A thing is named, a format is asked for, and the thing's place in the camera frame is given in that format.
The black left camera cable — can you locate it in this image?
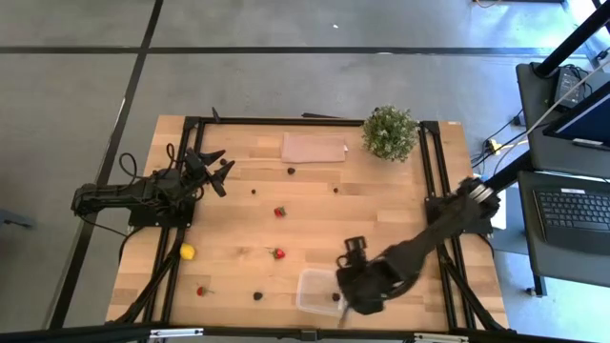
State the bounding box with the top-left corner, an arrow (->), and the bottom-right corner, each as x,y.
164,141 -> 192,172

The black monitor desk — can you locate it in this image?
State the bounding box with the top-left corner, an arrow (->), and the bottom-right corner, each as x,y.
516,61 -> 610,180

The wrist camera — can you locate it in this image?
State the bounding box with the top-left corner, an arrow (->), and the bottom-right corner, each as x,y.
343,236 -> 369,256
184,148 -> 206,178

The green potted plant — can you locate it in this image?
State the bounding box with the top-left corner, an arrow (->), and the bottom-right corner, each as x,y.
360,104 -> 420,163

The folded beige cloth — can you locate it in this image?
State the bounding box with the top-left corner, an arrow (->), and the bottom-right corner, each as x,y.
280,131 -> 351,165

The black rig crossbar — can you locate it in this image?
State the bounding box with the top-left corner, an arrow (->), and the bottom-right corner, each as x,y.
0,322 -> 610,343

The black laptop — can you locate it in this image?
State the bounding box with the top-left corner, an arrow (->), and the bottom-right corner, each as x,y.
532,186 -> 610,256

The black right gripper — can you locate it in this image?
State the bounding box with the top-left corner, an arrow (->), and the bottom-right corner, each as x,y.
335,256 -> 399,329

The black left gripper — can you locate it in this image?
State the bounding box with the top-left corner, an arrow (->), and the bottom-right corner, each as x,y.
182,149 -> 236,198

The long black pole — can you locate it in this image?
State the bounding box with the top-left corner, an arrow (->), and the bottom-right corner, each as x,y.
533,0 -> 610,78

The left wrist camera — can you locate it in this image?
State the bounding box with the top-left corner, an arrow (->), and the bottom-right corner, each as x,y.
184,148 -> 206,178

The black power adapter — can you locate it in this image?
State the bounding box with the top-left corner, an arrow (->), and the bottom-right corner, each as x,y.
552,66 -> 592,110

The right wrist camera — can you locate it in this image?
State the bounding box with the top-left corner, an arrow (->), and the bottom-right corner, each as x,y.
343,236 -> 369,256

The black computer monitor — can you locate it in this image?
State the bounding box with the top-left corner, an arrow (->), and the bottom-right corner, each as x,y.
542,80 -> 610,152

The white cable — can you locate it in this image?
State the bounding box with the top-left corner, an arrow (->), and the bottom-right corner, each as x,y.
493,59 -> 610,177

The short black pole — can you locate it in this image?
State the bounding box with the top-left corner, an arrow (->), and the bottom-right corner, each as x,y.
480,151 -> 535,192

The black floor cable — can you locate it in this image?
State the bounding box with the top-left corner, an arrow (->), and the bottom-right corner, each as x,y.
470,109 -> 525,168

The clear plastic tupperware container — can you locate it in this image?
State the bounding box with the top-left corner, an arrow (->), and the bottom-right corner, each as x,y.
295,268 -> 349,318

